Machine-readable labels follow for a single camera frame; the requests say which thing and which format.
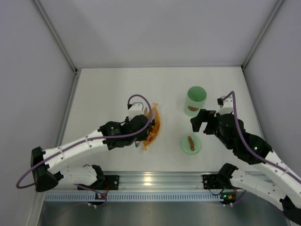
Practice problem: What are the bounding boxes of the orange woven boat basket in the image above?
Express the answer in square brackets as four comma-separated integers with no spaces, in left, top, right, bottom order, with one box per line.
[142,102,161,151]

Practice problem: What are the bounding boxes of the slotted grey cable duct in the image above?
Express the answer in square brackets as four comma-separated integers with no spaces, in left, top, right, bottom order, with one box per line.
[44,192,223,202]

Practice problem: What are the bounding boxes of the green cylindrical lunch container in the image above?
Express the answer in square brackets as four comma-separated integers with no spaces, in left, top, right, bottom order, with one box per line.
[183,86,207,117]

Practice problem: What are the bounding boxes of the controller board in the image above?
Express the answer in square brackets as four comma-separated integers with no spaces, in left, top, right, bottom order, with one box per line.
[221,193,237,201]
[95,193,106,200]

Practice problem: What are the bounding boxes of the right controller board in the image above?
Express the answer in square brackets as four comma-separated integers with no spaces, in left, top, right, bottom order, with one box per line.
[221,193,237,201]

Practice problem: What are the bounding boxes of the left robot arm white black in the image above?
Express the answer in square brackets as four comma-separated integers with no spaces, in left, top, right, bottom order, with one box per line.
[31,114,155,192]

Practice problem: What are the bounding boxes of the aluminium mounting rail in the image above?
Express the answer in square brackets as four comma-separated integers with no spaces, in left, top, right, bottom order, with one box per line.
[103,171,269,192]

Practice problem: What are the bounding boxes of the green lid with leather strap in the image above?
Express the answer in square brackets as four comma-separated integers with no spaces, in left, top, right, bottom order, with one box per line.
[180,135,202,155]

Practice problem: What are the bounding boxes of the left controller board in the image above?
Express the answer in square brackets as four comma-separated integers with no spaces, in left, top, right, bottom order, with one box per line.
[95,193,106,200]

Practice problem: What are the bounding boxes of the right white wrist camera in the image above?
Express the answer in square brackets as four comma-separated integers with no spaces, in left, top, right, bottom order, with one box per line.
[216,96,233,115]

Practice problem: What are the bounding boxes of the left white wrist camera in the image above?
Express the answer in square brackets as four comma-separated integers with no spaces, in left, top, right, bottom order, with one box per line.
[127,102,144,119]

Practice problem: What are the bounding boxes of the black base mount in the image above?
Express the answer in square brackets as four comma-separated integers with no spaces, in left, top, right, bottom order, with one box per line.
[202,174,225,190]
[84,175,119,190]

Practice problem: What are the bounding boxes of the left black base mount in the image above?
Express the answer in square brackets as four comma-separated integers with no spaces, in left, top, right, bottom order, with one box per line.
[84,175,119,190]

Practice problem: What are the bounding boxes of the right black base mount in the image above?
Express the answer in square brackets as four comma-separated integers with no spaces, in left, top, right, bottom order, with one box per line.
[202,174,225,190]

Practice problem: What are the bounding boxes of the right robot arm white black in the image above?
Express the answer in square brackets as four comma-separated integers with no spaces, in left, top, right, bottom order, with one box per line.
[190,109,301,225]

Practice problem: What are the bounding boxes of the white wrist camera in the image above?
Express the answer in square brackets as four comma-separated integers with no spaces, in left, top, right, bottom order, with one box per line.
[216,96,233,115]
[127,102,144,119]

